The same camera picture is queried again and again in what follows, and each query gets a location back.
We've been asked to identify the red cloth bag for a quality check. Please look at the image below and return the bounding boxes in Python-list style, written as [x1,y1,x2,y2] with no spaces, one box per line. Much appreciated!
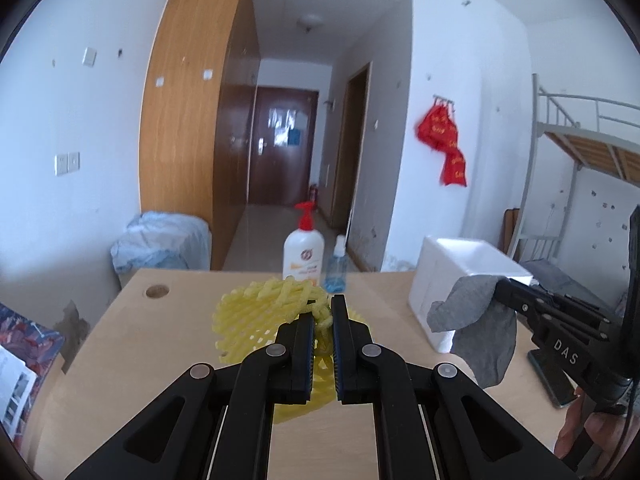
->
[440,149,468,187]
[440,120,460,153]
[416,105,451,146]

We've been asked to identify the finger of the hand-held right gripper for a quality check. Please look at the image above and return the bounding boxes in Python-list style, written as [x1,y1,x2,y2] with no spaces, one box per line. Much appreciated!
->
[500,277,616,328]
[495,290,598,339]

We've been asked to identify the yellow foam fruit net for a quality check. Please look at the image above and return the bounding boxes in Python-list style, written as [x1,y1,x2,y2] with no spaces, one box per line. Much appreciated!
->
[212,278,373,423]

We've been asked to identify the dark brown entrance door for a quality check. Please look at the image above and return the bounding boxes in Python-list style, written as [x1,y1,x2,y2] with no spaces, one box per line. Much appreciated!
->
[248,86,319,207]

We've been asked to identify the brown side door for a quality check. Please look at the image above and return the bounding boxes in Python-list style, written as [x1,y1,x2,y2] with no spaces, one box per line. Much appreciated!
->
[332,61,373,228]

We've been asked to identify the light blue bedding bundle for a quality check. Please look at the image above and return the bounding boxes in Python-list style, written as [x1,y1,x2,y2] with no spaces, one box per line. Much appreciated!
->
[111,211,212,275]

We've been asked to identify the grey metal bunk bed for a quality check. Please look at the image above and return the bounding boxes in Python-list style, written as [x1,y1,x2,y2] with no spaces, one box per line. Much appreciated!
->
[517,74,640,321]

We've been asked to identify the blue spray bottle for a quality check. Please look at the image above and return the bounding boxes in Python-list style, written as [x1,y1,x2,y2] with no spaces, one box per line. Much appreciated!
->
[324,234,348,294]

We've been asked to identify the brown wooden board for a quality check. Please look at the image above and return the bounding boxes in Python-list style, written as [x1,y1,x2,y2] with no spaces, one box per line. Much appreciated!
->
[502,207,521,256]

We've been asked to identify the person's right hand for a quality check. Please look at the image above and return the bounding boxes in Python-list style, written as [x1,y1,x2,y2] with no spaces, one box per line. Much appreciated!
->
[554,385,640,471]

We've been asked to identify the white foam box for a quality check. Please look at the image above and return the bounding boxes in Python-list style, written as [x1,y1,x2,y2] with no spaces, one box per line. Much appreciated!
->
[408,236,533,353]

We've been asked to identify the grey sock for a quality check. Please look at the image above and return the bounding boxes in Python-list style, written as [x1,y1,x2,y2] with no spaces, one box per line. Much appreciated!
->
[426,275,518,388]

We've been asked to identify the white printed booklet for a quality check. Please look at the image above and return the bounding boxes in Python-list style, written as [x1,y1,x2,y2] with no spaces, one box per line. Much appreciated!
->
[0,345,41,453]

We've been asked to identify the black phone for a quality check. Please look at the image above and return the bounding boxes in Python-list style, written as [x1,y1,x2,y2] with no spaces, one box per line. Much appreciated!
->
[527,349,576,407]

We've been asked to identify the grey blanket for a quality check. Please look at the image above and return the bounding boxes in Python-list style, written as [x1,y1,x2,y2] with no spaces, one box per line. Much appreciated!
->
[520,259,628,311]

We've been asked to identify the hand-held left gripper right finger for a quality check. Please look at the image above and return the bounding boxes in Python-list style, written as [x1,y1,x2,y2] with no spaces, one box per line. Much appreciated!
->
[331,294,576,480]

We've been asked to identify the wooden wardrobe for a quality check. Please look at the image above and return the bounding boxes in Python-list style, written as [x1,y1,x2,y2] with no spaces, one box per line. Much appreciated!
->
[138,0,261,271]

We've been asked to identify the double wall switch plate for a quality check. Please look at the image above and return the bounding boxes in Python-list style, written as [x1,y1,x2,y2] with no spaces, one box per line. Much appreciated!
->
[55,151,81,177]

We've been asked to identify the white lotion pump bottle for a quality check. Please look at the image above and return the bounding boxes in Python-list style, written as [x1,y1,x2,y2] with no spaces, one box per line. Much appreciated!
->
[283,202,325,287]

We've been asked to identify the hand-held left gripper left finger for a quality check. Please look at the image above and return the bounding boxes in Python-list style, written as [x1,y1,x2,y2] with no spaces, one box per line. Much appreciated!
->
[65,317,317,480]

